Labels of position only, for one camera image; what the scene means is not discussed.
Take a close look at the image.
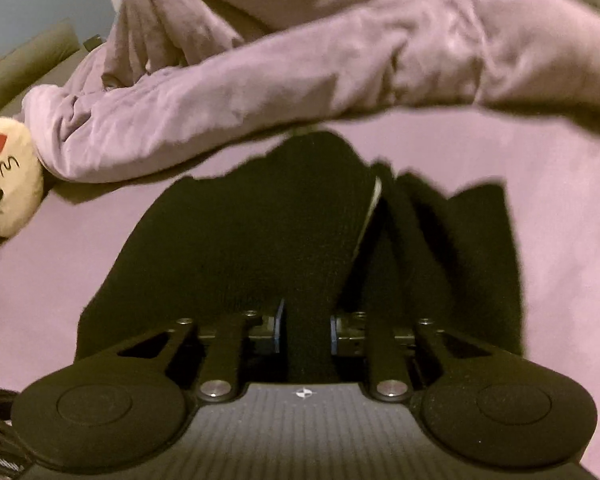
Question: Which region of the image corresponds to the cream plush toy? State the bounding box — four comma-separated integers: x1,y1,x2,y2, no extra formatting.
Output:
0,116,46,261

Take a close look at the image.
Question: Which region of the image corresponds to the pink comforter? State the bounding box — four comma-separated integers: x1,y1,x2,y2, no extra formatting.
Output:
22,0,600,183

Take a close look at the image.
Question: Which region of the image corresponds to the green bolster pillow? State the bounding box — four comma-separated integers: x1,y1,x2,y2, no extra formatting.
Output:
0,19,88,118

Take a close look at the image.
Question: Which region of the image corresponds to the black garment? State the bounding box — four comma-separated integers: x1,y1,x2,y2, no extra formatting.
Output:
75,130,531,386

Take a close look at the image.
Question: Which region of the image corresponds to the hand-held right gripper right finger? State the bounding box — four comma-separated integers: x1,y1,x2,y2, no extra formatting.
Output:
329,310,485,404

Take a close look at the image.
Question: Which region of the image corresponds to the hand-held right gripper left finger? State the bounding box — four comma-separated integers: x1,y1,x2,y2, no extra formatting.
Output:
116,299,287,404

